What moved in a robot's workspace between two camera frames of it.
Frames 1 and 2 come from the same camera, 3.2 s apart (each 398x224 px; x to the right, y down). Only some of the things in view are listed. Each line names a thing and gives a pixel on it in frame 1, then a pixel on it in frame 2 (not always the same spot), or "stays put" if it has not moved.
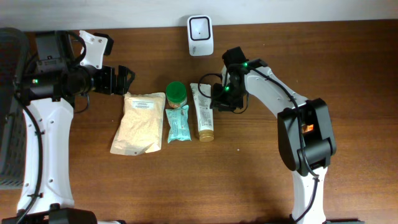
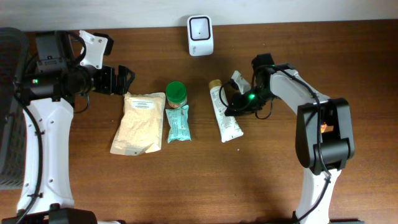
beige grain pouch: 140,129 stays put
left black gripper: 108,86 stays put
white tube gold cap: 202,95 to 229,126
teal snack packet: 179,128 stays put
